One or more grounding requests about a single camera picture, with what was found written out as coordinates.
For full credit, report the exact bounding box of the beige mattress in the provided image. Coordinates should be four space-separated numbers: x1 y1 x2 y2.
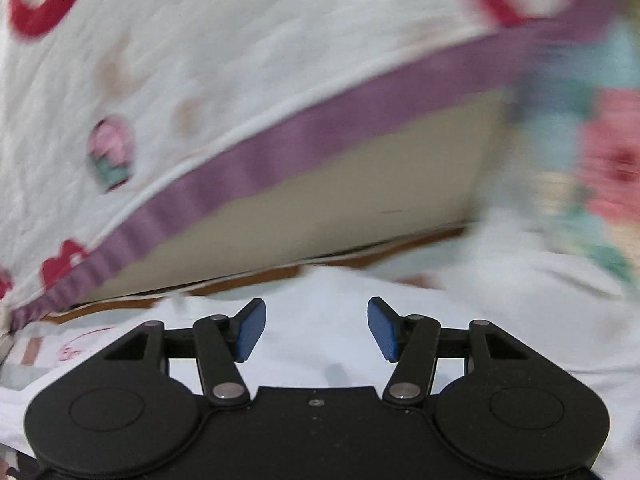
75 87 511 308

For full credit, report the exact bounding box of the white printed quilt purple border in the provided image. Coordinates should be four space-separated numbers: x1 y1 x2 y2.
0 0 626 333

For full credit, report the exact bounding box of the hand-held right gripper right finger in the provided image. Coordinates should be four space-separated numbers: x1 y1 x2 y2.
367 296 530 404

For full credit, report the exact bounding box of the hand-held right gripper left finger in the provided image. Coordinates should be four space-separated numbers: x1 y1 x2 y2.
103 297 267 407

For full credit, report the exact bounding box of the floral printed cloth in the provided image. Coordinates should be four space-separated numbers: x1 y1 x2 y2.
510 25 640 291

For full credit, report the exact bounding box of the white garment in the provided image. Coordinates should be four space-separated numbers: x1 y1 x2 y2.
0 207 640 480

